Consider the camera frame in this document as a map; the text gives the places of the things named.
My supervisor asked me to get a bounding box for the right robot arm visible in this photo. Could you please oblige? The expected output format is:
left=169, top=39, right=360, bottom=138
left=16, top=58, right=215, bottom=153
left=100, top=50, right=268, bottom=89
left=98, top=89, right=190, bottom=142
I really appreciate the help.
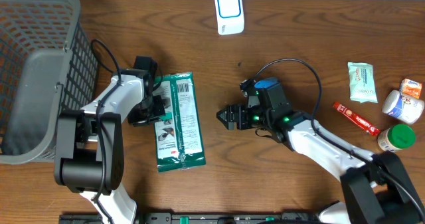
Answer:
left=216, top=78, right=424, bottom=223

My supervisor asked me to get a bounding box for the orange Kleenex tissue pack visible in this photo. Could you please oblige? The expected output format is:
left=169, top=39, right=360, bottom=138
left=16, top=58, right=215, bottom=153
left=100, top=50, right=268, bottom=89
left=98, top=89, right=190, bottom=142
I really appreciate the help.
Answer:
left=400, top=78, right=422, bottom=99

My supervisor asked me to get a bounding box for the white barcode scanner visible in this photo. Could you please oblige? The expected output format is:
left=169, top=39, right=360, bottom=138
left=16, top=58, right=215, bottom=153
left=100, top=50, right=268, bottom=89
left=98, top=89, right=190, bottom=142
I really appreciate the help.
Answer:
left=214, top=0, right=245, bottom=35

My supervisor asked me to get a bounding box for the red snack package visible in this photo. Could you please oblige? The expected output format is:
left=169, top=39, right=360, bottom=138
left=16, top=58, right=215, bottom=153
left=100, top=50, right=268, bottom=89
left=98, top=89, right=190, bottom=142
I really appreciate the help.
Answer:
left=333, top=102, right=381, bottom=136

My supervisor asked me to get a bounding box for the green lid jar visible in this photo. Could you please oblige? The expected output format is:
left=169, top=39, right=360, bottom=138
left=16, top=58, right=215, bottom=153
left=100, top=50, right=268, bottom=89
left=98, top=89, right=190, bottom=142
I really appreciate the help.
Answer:
left=377, top=124, right=416, bottom=152

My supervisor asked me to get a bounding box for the green white wipes pack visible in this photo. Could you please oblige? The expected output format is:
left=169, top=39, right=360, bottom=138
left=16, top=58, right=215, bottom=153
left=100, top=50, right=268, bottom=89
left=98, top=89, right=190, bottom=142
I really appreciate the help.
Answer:
left=347, top=62, right=378, bottom=103

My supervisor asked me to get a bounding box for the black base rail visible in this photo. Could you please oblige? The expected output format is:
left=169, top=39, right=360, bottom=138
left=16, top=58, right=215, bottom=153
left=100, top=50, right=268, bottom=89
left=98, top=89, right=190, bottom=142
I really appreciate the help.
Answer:
left=58, top=211, right=319, bottom=224

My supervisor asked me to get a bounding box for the white round tub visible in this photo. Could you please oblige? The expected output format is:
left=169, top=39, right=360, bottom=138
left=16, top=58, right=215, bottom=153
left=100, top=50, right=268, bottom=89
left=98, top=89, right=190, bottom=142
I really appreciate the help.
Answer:
left=382, top=90, right=424, bottom=124

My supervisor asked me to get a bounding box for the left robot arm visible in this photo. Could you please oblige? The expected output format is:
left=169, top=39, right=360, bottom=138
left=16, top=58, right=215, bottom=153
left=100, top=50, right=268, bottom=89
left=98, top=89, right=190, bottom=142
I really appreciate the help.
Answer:
left=54, top=56, right=165, bottom=223

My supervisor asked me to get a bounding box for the grey plastic shopping basket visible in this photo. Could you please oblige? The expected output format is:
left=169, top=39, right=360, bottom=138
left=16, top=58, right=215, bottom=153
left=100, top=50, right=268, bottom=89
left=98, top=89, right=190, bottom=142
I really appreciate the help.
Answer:
left=1, top=0, right=99, bottom=165

